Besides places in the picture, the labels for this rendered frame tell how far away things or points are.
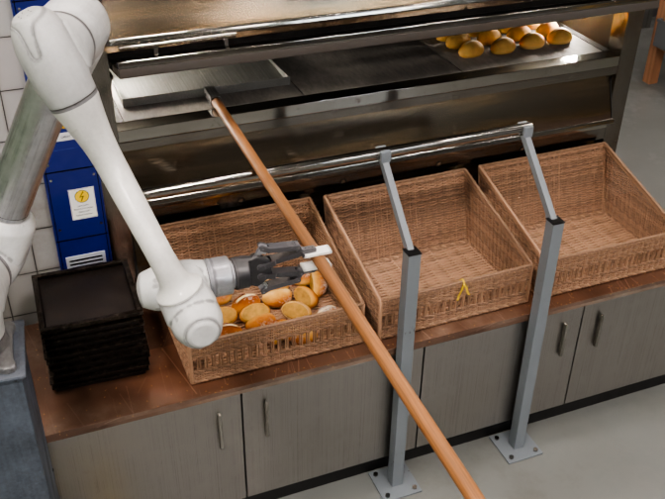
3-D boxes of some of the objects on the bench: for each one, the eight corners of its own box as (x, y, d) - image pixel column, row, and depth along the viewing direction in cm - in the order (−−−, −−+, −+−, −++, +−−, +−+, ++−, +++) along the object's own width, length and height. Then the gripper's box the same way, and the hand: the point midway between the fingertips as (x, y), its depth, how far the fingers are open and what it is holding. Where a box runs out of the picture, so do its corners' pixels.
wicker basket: (467, 229, 333) (474, 163, 318) (593, 202, 351) (606, 139, 336) (538, 301, 296) (550, 231, 281) (675, 267, 314) (693, 199, 298)
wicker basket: (152, 295, 296) (144, 225, 280) (311, 261, 314) (311, 193, 298) (189, 388, 258) (181, 312, 243) (367, 344, 276) (370, 270, 261)
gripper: (225, 236, 199) (325, 218, 207) (229, 293, 208) (324, 274, 215) (234, 253, 194) (335, 235, 201) (237, 312, 202) (334, 291, 210)
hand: (316, 257), depth 207 cm, fingers closed on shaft, 3 cm apart
